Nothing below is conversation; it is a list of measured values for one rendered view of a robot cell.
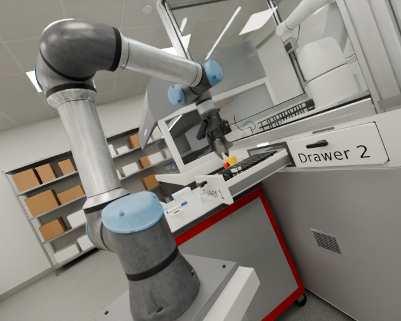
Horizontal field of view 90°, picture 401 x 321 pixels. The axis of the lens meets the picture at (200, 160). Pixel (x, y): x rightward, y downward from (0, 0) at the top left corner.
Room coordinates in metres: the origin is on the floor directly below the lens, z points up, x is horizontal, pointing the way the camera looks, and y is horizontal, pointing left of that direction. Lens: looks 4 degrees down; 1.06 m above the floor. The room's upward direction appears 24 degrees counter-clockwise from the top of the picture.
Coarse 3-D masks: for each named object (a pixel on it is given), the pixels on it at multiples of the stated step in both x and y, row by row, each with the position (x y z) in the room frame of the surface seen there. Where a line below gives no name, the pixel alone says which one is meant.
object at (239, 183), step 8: (264, 152) 0.99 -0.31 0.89; (280, 152) 0.82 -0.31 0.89; (264, 160) 0.79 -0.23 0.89; (272, 160) 0.80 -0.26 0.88; (280, 160) 0.81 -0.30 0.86; (288, 160) 0.82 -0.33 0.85; (256, 168) 0.77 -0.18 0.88; (264, 168) 0.78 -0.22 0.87; (272, 168) 0.79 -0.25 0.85; (280, 168) 0.81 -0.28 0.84; (240, 176) 0.75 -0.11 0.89; (248, 176) 0.75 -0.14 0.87; (256, 176) 0.76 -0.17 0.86; (264, 176) 0.77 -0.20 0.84; (232, 184) 0.73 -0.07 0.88; (240, 184) 0.74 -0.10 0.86; (248, 184) 0.75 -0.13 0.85; (232, 192) 0.73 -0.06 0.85
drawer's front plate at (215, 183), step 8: (200, 176) 0.88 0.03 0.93; (208, 176) 0.79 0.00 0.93; (216, 176) 0.72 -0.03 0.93; (208, 184) 0.82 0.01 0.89; (216, 184) 0.74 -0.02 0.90; (224, 184) 0.70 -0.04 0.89; (208, 192) 0.87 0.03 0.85; (216, 192) 0.77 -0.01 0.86; (224, 192) 0.70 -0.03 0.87; (216, 200) 0.81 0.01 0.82; (224, 200) 0.73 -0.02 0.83; (232, 200) 0.70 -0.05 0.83
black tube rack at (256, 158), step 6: (252, 156) 0.99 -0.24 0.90; (258, 156) 0.91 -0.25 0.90; (264, 156) 0.85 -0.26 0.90; (240, 162) 0.96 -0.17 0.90; (246, 162) 0.89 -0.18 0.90; (252, 162) 0.84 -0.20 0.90; (258, 162) 0.92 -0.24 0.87; (228, 168) 0.95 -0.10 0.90; (234, 168) 0.88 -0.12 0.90; (246, 168) 0.91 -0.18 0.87
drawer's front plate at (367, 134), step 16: (352, 128) 0.55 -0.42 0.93; (368, 128) 0.51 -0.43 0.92; (288, 144) 0.77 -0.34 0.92; (304, 144) 0.71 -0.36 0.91; (336, 144) 0.60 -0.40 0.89; (352, 144) 0.56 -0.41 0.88; (368, 144) 0.52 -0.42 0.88; (304, 160) 0.73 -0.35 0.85; (336, 160) 0.62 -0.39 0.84; (352, 160) 0.58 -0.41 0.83; (368, 160) 0.54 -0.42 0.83; (384, 160) 0.50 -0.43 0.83
